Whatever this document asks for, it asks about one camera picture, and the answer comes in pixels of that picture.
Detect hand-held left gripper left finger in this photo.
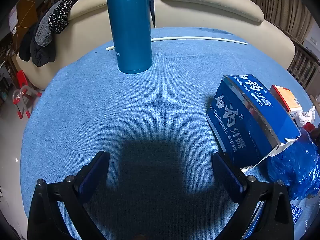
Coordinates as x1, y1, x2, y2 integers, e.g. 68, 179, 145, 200
27, 151, 111, 240

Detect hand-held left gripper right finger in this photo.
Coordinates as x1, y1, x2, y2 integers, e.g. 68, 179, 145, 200
211, 152, 295, 240

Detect blue toothpaste box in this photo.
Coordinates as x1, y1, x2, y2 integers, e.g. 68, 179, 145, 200
206, 74, 302, 172

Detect blue plastic bag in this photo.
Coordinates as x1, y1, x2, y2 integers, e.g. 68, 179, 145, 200
267, 127, 320, 200

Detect white blue printed packet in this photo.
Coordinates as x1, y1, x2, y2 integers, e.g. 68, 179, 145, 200
250, 197, 320, 240

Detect red orange small box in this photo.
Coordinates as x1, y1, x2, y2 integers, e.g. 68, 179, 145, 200
269, 84, 303, 113

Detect white plastic bag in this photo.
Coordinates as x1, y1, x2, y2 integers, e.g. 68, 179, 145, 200
290, 105, 317, 128

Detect red plastic stool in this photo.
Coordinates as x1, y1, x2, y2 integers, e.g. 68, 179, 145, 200
12, 70, 43, 119

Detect black padded jacket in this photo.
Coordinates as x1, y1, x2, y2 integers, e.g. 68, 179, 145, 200
19, 25, 57, 67

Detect wooden baby crib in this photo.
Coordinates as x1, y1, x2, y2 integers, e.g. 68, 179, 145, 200
287, 40, 320, 95

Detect thin white plastic tube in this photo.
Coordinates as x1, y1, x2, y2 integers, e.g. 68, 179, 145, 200
106, 36, 248, 51

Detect grey knitted scarf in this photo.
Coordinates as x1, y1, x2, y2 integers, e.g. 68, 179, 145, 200
34, 0, 63, 47

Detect blue metal thermos bottle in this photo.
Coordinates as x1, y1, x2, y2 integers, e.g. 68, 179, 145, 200
105, 0, 153, 74

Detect beige leather sofa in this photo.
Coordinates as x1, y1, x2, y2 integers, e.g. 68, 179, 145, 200
16, 0, 295, 90

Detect black white floral cloth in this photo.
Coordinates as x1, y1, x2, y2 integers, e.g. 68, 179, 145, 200
49, 0, 107, 34

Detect brown curtain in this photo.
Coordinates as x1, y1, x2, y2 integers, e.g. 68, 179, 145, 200
245, 0, 315, 45

